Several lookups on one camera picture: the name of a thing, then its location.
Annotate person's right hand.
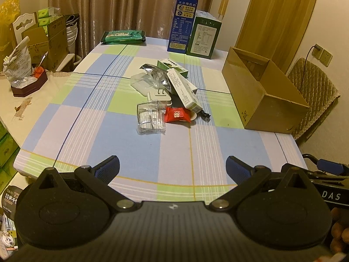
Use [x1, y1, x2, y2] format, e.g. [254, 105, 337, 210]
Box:
[330, 206, 349, 254]

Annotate green tissue pack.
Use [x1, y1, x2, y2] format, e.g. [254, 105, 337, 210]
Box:
[38, 7, 62, 26]

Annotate brown curtain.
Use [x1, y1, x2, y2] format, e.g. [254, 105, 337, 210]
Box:
[48, 0, 219, 53]

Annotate black printed packet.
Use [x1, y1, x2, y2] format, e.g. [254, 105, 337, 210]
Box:
[0, 187, 30, 219]

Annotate wooden sticks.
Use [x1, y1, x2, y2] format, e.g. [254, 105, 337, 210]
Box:
[218, 0, 231, 21]

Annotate white die-cut carton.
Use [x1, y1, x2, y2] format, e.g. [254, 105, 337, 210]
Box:
[8, 12, 39, 50]

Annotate white printed packet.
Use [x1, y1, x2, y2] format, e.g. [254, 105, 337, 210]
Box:
[0, 218, 19, 254]

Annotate stacked metal buckets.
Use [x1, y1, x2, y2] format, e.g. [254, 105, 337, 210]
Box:
[65, 14, 81, 55]

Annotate red snack packet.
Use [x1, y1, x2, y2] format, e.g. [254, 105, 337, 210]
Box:
[164, 107, 191, 123]

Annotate stack of green boxes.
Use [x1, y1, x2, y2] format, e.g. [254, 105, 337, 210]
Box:
[0, 123, 21, 186]

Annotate white plastic stool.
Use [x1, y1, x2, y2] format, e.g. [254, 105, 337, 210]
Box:
[55, 53, 82, 73]

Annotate black plug with cable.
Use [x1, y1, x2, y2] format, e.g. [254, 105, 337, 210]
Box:
[304, 44, 323, 63]

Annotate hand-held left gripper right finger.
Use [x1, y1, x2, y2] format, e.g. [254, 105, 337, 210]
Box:
[209, 155, 315, 213]

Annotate metal spoon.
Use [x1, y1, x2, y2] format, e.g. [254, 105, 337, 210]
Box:
[37, 51, 49, 70]

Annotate tall green carton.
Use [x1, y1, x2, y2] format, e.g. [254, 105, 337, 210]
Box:
[186, 10, 222, 60]

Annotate green foil packet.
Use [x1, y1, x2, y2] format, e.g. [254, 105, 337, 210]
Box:
[101, 30, 147, 45]

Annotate beige embroidered cloth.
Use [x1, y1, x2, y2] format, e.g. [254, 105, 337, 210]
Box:
[0, 69, 74, 149]

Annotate dark brown tray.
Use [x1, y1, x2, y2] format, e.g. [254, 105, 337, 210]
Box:
[11, 71, 49, 98]

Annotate yellow plastic bag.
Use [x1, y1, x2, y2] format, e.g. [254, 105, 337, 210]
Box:
[0, 0, 22, 58]

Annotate brown cardboard carton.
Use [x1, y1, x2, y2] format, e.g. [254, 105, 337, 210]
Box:
[22, 15, 68, 70]

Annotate wall socket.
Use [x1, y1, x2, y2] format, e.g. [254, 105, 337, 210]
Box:
[312, 44, 333, 66]

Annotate cardboard box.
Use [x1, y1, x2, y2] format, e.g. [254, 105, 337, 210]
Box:
[221, 46, 310, 134]

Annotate plaid cloth covered desktop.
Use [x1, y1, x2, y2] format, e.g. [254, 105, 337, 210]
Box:
[13, 36, 308, 205]

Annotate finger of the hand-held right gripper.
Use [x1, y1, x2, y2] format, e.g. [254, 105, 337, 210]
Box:
[301, 153, 349, 176]

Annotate long white green medicine box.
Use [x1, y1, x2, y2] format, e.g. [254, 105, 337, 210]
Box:
[166, 69, 203, 110]

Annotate silver foil pouch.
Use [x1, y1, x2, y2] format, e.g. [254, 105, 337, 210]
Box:
[140, 63, 175, 95]

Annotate tall blue carton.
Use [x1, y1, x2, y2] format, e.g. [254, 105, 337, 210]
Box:
[167, 0, 199, 53]

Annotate green and white spray box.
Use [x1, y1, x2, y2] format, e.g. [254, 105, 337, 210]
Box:
[157, 59, 188, 78]

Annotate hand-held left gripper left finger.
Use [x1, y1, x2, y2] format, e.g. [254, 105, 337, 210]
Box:
[35, 155, 136, 213]

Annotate clear bag of white parts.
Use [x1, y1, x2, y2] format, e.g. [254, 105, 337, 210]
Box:
[136, 100, 166, 135]

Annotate wooden door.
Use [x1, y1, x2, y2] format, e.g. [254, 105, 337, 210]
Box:
[234, 0, 322, 74]

